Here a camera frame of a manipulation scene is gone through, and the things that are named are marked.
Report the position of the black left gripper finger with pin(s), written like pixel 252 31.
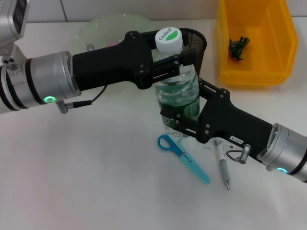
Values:
pixel 187 58

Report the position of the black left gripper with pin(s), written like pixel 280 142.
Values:
pixel 108 64

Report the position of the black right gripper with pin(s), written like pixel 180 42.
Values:
pixel 230 124

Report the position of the clear water bottle green label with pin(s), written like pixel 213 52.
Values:
pixel 169 38

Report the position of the pink peach toy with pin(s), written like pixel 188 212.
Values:
pixel 111 43

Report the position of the green plastic wrapper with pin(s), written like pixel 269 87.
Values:
pixel 237 48

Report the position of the blue scissors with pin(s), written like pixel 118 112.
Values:
pixel 192 165

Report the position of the black mesh pen holder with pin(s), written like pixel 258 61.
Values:
pixel 200 48

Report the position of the green glass fruit bowl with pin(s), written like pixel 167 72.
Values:
pixel 108 28

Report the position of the clear plastic ruler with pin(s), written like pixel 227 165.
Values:
pixel 207 147

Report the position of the silver ballpoint pen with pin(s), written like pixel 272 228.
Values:
pixel 223 165

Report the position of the yellow plastic bin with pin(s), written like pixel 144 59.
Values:
pixel 263 60

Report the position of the left wrist camera housing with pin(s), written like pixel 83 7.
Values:
pixel 12 19

